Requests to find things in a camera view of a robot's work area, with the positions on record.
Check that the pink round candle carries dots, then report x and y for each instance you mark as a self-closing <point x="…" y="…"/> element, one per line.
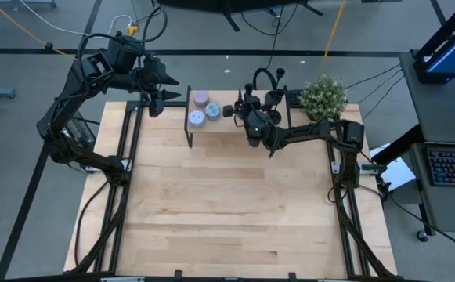
<point x="201" y="99"/>

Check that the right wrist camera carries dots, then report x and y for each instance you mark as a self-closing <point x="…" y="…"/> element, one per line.
<point x="227" y="110"/>

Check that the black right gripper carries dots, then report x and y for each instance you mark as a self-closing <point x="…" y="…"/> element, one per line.
<point x="256" y="135"/>

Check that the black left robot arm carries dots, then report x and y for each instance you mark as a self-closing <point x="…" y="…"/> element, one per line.
<point x="74" y="86"/>

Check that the silver mounting bracket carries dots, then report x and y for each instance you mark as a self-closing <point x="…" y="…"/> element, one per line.
<point x="127" y="163"/>
<point x="334" y="167"/>

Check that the potted plant with white flowers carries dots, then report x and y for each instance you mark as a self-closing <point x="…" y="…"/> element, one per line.
<point x="323" y="98"/>

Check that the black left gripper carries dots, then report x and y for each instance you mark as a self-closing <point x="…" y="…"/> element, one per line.
<point x="149" y="78"/>

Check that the white dotted round candle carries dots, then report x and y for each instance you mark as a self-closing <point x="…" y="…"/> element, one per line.
<point x="197" y="119"/>

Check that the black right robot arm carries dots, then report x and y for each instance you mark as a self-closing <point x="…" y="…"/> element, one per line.
<point x="309" y="133"/>

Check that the black aluminium table frame rail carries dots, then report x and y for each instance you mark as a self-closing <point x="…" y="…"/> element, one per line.
<point x="347" y="254"/>
<point x="115" y="250"/>

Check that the black floor knob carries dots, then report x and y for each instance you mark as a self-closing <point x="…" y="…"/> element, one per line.
<point x="48" y="45"/>

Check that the black computer monitor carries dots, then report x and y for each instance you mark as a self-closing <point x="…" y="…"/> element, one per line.
<point x="454" y="55"/>

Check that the backlit computer keyboard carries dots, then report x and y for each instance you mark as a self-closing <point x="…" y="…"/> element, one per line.
<point x="454" y="166"/>

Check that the black table clamp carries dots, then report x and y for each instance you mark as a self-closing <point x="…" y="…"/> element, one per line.
<point x="292" y="276"/>
<point x="178" y="275"/>

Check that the grey side desk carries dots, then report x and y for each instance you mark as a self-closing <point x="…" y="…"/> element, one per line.
<point x="438" y="113"/>

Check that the white paper sheet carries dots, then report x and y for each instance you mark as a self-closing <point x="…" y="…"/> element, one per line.
<point x="399" y="174"/>

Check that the black ventilated control box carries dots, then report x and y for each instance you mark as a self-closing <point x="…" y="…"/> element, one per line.
<point x="79" y="135"/>

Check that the wooden shelf with black legs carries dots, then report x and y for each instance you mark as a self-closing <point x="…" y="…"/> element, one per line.
<point x="221" y="126"/>

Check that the black caster wheel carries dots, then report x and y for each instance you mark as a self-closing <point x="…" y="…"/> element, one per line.
<point x="422" y="236"/>

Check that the blue-grey round candle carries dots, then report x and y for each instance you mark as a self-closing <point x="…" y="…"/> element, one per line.
<point x="213" y="111"/>

